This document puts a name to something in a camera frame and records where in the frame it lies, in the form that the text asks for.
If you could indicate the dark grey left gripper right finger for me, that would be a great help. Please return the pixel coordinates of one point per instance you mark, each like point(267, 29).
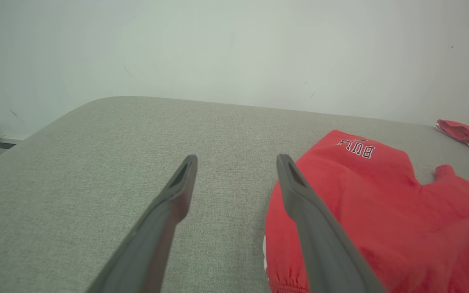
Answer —
point(324, 252)

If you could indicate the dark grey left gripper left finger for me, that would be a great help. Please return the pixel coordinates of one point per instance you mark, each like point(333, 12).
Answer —
point(145, 256)

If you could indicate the red shorts white trim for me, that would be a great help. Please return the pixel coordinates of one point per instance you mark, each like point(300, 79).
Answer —
point(381, 211)

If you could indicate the red jersey shirt white sleeves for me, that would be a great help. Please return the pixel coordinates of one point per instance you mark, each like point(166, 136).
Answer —
point(462, 132)

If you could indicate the grey fabric sofa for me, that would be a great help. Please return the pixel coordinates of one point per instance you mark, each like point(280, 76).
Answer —
point(96, 162)

